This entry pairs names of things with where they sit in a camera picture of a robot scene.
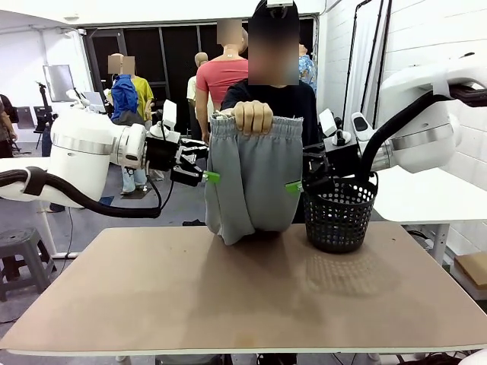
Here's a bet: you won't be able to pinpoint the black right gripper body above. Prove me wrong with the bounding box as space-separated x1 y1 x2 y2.
323 141 362 180

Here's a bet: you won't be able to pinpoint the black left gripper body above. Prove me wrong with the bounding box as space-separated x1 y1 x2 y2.
145 136 183 173

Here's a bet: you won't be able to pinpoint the grey training pants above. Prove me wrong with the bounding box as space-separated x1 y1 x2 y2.
205 112 305 246

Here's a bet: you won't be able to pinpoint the person's right hand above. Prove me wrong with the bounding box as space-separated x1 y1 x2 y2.
231 100 275 138

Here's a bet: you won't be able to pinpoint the person in black t-shirt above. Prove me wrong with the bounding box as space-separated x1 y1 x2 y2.
220 0 320 153

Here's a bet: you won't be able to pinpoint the black plastic mesh basket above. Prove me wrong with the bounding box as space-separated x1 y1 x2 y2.
302 170 380 254

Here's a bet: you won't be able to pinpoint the mannequin with red top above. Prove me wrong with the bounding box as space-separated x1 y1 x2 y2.
195 18 250 145

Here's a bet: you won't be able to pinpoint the bald mannequin with cream top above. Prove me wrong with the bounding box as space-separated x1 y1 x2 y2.
186 52 211 140

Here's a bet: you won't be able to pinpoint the framed whiteboard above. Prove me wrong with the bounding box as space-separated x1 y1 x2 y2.
42 64 75 103

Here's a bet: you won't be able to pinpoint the tall black tripod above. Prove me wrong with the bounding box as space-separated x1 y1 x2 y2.
34 80 53 150

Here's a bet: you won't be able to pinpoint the person in dark patterned shirt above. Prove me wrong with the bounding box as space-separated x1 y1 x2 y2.
0 94 18 159

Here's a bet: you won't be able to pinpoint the grey plastic stool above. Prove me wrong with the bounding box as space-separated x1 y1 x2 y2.
0 227 58 303

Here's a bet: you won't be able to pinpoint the cardboard box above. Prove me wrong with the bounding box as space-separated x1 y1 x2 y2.
454 252 487 301

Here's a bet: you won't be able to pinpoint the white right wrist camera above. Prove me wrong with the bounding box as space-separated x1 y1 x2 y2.
318 108 353 148

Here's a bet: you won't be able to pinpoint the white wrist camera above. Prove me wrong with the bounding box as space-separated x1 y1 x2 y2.
318 108 353 148
149 99 180 141

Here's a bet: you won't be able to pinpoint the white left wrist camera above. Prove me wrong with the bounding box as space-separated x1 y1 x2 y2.
149 99 180 141

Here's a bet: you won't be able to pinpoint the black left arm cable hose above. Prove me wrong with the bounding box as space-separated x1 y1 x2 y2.
0 167 174 220

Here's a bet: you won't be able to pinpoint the black wall pipe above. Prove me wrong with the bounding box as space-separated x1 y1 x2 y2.
343 0 373 127

